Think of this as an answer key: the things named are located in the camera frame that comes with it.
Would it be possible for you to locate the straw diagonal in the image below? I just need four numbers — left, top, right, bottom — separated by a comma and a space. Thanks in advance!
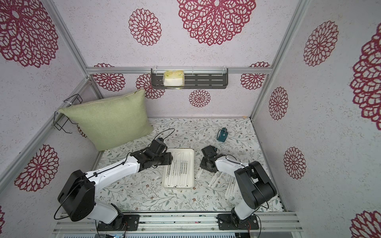
186, 153, 191, 187

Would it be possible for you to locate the white storage tray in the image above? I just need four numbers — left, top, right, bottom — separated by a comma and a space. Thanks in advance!
162, 148, 195, 189

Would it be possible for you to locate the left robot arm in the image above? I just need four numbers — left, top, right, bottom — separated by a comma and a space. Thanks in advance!
58, 137, 173, 230

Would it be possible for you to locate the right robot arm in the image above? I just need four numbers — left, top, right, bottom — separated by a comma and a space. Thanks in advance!
200, 145, 277, 226

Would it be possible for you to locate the yellow white sponge box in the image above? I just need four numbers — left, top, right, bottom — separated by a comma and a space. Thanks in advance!
163, 70, 185, 87

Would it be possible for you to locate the wrapped straw right bundle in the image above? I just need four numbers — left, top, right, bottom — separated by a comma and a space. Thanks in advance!
208, 172, 222, 187

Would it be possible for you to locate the teal alarm clock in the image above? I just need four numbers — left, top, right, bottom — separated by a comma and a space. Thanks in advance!
216, 128, 229, 142

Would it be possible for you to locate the green cushion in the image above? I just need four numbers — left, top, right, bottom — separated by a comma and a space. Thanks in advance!
59, 89, 153, 151

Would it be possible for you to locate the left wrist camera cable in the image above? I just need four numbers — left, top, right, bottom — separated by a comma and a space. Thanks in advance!
151, 128, 176, 143

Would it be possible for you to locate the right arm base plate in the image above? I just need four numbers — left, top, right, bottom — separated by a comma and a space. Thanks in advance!
217, 214, 260, 230

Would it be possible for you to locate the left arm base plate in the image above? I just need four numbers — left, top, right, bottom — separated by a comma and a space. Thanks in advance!
97, 215, 140, 231

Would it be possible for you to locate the dark wall shelf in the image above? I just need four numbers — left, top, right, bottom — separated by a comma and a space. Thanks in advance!
151, 68, 229, 89

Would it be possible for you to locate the black wire wall rack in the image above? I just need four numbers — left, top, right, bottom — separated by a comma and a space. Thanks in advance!
52, 93, 83, 134

